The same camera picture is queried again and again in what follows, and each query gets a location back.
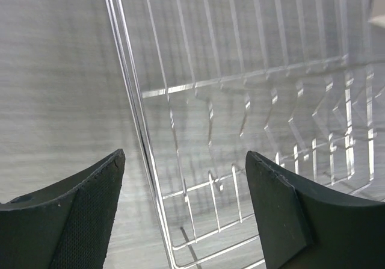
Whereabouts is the steel wire dish rack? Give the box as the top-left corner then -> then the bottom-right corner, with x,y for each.
105,0 -> 384,268

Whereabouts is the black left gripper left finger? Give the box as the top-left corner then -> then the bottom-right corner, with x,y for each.
1,149 -> 126,268

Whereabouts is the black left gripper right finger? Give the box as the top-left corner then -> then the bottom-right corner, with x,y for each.
245,151 -> 384,268

